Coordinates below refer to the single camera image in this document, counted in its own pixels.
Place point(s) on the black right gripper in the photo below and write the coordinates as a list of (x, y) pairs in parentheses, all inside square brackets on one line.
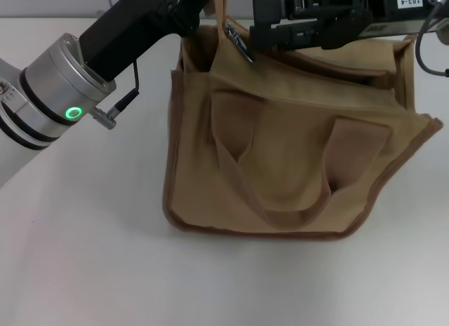
[(343, 14)]

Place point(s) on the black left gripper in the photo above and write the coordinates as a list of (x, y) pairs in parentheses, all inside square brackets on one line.
[(129, 28)]

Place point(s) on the silver metal zipper pull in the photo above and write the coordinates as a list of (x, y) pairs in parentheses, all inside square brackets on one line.
[(238, 40)]

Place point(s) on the khaki canvas food bag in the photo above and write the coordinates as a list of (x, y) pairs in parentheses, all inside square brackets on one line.
[(280, 164)]

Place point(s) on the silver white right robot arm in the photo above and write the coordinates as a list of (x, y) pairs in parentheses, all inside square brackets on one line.
[(443, 31)]

